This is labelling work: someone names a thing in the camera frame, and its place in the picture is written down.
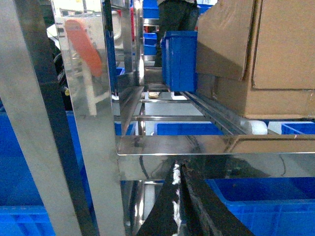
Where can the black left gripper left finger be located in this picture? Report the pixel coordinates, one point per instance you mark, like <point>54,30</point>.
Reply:
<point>165,217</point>

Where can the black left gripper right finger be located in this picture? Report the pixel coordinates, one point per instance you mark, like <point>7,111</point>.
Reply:
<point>205,213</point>

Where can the large cardboard box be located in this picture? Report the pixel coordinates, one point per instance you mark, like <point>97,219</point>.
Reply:
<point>257,57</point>

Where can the metal roller rack shelf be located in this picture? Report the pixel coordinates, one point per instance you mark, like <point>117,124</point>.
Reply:
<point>101,48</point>

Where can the blue plastic bin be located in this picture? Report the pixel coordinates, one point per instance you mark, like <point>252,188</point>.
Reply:
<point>179,60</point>
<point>177,129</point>
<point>298,128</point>
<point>22,212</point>
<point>270,206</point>

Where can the blue plastic bin lower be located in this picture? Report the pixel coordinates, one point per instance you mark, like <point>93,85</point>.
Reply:
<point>177,129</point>

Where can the blue plastic bin right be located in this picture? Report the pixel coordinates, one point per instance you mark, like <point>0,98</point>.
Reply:
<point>298,128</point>

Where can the blue plastic bin left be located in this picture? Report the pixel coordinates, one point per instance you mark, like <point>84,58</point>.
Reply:
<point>22,212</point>

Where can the blue plastic bin upper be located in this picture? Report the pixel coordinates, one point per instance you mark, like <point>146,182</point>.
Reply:
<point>179,60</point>

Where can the person in dark trousers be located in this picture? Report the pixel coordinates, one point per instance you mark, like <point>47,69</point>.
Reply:
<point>175,15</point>

